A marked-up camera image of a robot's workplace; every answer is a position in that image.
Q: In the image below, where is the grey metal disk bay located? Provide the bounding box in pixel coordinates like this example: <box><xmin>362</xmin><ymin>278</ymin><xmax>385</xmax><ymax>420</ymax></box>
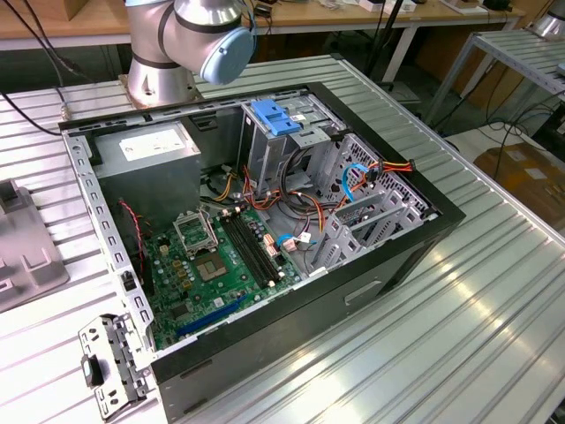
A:
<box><xmin>308</xmin><ymin>132</ymin><xmax>442</xmax><ymax>277</ymax></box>

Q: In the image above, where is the black RAM slot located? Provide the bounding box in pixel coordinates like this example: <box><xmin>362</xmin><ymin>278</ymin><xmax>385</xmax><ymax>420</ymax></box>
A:
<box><xmin>225</xmin><ymin>211</ymin><xmax>275</xmax><ymax>287</ymax></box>
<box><xmin>220</xmin><ymin>212</ymin><xmax>271</xmax><ymax>291</ymax></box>
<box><xmin>231</xmin><ymin>210</ymin><xmax>280</xmax><ymax>284</ymax></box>
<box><xmin>237</xmin><ymin>208</ymin><xmax>285</xmax><ymax>282</ymax></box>

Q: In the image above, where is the metal drive cage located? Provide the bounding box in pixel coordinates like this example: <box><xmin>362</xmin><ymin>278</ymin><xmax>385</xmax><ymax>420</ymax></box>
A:
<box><xmin>240</xmin><ymin>99</ymin><xmax>348</xmax><ymax>198</ymax></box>

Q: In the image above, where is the CPU socket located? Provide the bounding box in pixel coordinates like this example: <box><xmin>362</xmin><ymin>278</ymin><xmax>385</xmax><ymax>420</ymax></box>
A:
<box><xmin>193</xmin><ymin>252</ymin><xmax>231</xmax><ymax>284</ymax></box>

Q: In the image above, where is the blue plastic cage latch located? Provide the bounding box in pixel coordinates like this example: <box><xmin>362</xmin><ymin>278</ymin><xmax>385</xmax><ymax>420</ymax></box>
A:
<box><xmin>249</xmin><ymin>100</ymin><xmax>304</xmax><ymax>137</ymax></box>

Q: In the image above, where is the metal socket cover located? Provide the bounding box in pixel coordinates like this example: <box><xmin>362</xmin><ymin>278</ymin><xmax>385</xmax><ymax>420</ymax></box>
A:
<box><xmin>172</xmin><ymin>210</ymin><xmax>221</xmax><ymax>260</ymax></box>

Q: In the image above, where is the black PC case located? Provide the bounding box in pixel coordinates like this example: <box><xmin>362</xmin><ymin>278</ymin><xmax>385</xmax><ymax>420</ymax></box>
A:
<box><xmin>58</xmin><ymin>81</ymin><xmax>467</xmax><ymax>424</ymax></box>

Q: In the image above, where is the green motherboard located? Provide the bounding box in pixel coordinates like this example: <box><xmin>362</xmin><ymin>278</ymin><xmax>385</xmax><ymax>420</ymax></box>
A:
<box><xmin>145</xmin><ymin>207</ymin><xmax>305</xmax><ymax>350</ymax></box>

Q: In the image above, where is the blue expansion slot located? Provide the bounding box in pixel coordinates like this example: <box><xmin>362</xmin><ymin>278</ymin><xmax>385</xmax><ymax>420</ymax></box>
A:
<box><xmin>176</xmin><ymin>293</ymin><xmax>248</xmax><ymax>339</ymax></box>

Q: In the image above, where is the grey power supply unit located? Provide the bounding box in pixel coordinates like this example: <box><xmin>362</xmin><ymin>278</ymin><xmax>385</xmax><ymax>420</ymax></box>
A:
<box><xmin>91</xmin><ymin>121</ymin><xmax>203</xmax><ymax>226</ymax></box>

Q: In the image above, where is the wooden desk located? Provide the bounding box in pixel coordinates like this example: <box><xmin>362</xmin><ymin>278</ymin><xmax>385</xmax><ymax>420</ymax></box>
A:
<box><xmin>0</xmin><ymin>0</ymin><xmax>529</xmax><ymax>52</ymax></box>

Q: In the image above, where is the brown cardboard box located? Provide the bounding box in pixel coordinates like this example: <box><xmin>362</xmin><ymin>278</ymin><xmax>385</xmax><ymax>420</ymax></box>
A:
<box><xmin>474</xmin><ymin>140</ymin><xmax>565</xmax><ymax>208</ymax></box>

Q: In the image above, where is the grey parts rack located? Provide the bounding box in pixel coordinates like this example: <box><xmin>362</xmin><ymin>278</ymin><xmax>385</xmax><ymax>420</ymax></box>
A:
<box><xmin>0</xmin><ymin>178</ymin><xmax>71</xmax><ymax>314</ymax></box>

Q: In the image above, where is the metal slat side table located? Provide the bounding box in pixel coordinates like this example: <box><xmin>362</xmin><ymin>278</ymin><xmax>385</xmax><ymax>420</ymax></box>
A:
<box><xmin>423</xmin><ymin>28</ymin><xmax>565</xmax><ymax>129</ymax></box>

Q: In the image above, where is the orange thin wire bundle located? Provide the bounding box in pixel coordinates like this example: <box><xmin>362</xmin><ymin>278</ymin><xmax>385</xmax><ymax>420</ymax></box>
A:
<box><xmin>241</xmin><ymin>165</ymin><xmax>283</xmax><ymax>208</ymax></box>

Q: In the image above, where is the yellow black wire bundle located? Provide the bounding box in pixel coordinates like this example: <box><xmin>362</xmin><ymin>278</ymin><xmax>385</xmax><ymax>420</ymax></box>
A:
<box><xmin>206</xmin><ymin>163</ymin><xmax>244</xmax><ymax>202</ymax></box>

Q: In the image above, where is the red orange yellow wire bundle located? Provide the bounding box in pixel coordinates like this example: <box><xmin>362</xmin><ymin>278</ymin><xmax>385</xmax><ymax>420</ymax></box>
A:
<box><xmin>315</xmin><ymin>158</ymin><xmax>418</xmax><ymax>233</ymax></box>

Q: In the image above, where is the red black twisted wire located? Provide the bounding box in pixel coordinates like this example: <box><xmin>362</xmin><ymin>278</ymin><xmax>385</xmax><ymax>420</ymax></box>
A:
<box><xmin>117</xmin><ymin>199</ymin><xmax>149</xmax><ymax>277</ymax></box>

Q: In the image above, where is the metal rear slot bracket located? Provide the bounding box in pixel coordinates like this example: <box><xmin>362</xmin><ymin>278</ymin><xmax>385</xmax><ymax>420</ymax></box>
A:
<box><xmin>78</xmin><ymin>312</ymin><xmax>158</xmax><ymax>420</ymax></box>

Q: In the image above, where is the black cable silver connector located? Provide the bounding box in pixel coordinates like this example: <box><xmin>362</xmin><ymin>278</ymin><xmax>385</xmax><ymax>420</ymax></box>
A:
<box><xmin>0</xmin><ymin>86</ymin><xmax>72</xmax><ymax>138</ymax></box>

